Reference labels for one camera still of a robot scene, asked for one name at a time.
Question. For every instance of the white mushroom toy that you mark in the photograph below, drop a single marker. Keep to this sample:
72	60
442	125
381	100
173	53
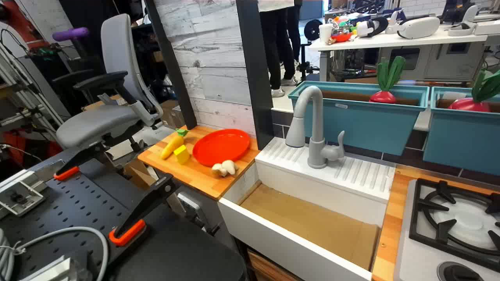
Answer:
225	167

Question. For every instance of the grey toy faucet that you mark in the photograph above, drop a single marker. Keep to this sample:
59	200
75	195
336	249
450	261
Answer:
314	135

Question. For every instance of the yellow toy block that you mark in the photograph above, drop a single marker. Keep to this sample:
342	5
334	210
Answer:
181	155

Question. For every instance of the white toy sink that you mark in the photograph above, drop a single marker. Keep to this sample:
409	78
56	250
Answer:
333	180

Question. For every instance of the red radish plush toy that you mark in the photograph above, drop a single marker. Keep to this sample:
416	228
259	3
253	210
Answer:
469	103
383	96

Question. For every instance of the toy gas stove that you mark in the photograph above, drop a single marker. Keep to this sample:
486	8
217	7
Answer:
416	255

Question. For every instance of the red plastic plate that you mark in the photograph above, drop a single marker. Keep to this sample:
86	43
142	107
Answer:
220	147

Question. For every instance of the wooden counter board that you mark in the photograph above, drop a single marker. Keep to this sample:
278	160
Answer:
203	180

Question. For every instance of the white wood print backdrop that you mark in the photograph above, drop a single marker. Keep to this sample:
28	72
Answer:
212	63

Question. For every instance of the standing person black trousers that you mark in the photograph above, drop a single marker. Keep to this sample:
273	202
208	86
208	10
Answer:
270	41

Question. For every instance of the teal planter box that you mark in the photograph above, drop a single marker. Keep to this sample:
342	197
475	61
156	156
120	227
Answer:
359	125
462	138

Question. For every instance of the white cup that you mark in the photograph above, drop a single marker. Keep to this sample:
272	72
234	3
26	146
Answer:
325	33

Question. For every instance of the black orange bar clamp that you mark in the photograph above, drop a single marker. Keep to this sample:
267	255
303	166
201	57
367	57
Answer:
66	174
126	235

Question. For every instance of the grey office chair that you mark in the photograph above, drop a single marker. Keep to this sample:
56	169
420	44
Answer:
94	125

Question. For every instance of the white work table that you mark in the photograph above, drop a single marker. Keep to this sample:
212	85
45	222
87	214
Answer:
395	43

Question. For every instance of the white VR headset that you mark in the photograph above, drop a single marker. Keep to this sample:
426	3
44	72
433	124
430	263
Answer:
419	27

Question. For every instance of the purple foam roller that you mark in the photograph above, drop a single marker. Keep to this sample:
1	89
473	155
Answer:
70	33

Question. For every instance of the grey metal rack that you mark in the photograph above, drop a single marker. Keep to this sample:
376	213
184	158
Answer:
31	83

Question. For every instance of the black frame post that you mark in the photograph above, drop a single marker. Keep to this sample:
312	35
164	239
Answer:
172	67
255	67

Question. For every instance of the silver metal bracket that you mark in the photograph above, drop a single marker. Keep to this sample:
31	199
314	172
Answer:
20	197

